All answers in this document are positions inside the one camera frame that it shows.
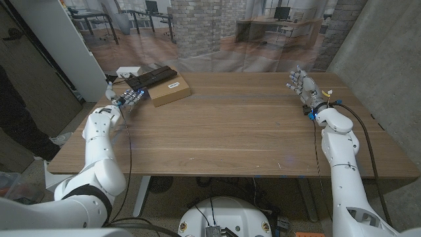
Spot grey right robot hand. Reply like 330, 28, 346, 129
285, 65, 327, 111

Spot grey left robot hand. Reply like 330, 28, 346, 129
105, 82, 146, 108

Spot brown cardboard packing box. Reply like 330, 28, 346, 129
146, 67, 192, 108

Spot small white plastic device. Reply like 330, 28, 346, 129
116, 66, 143, 79

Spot white sneaker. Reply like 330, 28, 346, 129
51, 132, 73, 147

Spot white cabinet panel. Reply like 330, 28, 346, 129
9, 0, 110, 103

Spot black round fan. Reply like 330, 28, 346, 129
147, 176, 174, 194

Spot white table leg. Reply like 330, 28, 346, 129
132, 176, 152, 219

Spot dark brown wooden door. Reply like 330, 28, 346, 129
0, 0, 84, 174

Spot printed office backdrop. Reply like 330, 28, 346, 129
61, 0, 369, 74

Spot grey table leg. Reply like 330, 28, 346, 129
297, 177, 319, 223

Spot person in dark trousers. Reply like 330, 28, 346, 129
0, 65, 62, 162

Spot clear plastic bin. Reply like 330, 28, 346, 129
0, 171, 44, 205

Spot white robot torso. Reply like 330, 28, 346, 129
177, 196, 273, 237

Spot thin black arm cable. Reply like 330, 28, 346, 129
104, 107, 182, 237

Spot thin braided arm cable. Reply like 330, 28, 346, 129
311, 118, 334, 222

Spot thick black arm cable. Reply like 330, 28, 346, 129
330, 102, 394, 228

